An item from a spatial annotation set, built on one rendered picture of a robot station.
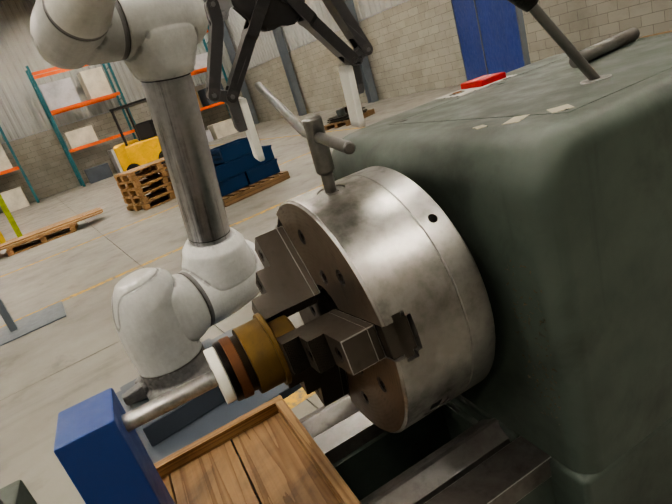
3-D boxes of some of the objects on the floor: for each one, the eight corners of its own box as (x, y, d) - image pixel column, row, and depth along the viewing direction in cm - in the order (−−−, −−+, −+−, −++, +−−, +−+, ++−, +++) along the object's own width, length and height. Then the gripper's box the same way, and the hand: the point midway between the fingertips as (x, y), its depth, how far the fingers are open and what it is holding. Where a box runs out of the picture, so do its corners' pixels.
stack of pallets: (182, 188, 1053) (169, 154, 1029) (202, 186, 989) (188, 150, 965) (127, 211, 978) (111, 176, 954) (145, 211, 915) (128, 173, 891)
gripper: (348, -87, 56) (387, 109, 65) (130, -37, 50) (207, 169, 59) (376, -107, 49) (415, 114, 58) (130, -53, 44) (215, 182, 53)
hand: (306, 129), depth 58 cm, fingers open, 12 cm apart
